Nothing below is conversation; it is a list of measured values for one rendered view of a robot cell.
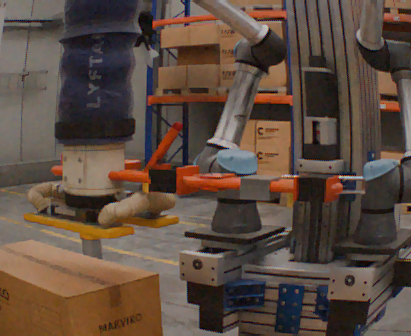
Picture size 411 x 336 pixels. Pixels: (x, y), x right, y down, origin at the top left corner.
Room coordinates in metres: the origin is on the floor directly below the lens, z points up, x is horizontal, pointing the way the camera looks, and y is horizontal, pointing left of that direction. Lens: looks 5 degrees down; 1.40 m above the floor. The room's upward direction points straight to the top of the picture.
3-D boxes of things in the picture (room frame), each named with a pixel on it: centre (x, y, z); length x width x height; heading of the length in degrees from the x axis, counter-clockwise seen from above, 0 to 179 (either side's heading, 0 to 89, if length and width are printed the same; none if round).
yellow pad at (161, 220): (1.67, 0.23, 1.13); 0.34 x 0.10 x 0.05; 59
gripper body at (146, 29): (1.94, 0.21, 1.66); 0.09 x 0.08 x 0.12; 144
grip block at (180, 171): (1.46, 0.07, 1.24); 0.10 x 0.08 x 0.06; 149
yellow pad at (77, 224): (1.50, 0.33, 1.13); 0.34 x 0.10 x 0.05; 59
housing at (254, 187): (1.35, -0.12, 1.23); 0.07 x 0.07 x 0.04; 59
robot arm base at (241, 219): (1.92, -0.09, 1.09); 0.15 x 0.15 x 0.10
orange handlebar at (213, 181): (1.59, 0.05, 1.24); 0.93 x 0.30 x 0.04; 59
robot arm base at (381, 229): (1.63, -0.50, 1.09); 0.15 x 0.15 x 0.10
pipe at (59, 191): (1.59, 0.28, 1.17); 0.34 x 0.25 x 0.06; 59
